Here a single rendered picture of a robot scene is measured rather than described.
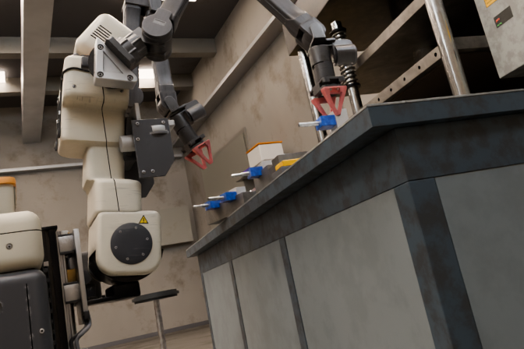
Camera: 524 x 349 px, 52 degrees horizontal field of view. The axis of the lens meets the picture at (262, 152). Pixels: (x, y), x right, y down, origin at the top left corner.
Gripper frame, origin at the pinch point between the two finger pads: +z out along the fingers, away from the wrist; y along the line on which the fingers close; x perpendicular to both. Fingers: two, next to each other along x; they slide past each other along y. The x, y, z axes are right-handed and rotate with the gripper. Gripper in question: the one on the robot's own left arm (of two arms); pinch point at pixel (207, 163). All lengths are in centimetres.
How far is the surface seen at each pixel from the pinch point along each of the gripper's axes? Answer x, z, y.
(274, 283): 14.0, 41.3, -24.0
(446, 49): -82, 14, -41
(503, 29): -91, 18, -57
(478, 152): 5, 29, -105
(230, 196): 4.1, 13.6, -10.1
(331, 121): -10, 11, -57
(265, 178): 0.3, 14.8, -29.5
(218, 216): 6.2, 17.2, 2.6
